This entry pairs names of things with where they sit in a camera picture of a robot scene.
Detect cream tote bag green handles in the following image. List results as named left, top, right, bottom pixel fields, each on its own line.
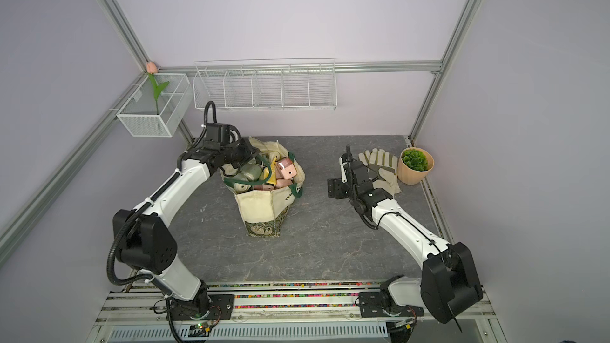
left=221, top=138, right=305, bottom=238

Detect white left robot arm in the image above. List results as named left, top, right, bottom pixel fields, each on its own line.
left=106, top=138, right=260, bottom=303

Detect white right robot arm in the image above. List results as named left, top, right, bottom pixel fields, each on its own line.
left=327, top=178, right=483, bottom=324

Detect cream work gloves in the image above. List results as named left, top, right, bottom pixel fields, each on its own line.
left=358, top=148, right=401, bottom=198

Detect potted green plant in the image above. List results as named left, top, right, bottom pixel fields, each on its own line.
left=397, top=147, right=435, bottom=185

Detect pink artificial tulip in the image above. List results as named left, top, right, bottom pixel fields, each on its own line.
left=146, top=61, right=169, bottom=115

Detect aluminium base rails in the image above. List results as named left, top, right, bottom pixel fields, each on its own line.
left=87, top=280, right=507, bottom=342

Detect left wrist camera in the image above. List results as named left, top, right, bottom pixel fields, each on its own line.
left=203, top=123, right=232, bottom=145

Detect long white wire basket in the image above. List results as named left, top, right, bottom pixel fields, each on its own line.
left=192, top=58, right=338, bottom=111

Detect small white wire basket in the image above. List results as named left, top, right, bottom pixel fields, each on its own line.
left=117, top=73, right=194, bottom=138

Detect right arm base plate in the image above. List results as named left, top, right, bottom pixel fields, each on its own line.
left=354, top=291, right=424, bottom=318

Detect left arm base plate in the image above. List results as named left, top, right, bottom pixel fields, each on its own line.
left=169, top=292, right=235, bottom=322

